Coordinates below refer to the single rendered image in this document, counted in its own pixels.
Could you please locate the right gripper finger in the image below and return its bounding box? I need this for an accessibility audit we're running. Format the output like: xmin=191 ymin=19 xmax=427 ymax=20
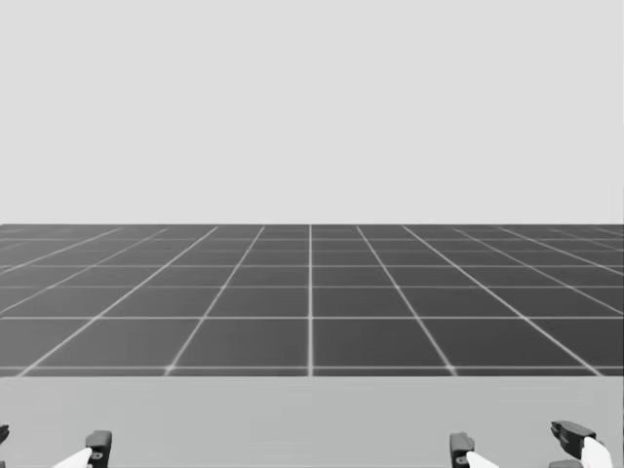
xmin=550 ymin=419 xmax=614 ymax=468
xmin=448 ymin=431 xmax=501 ymax=468

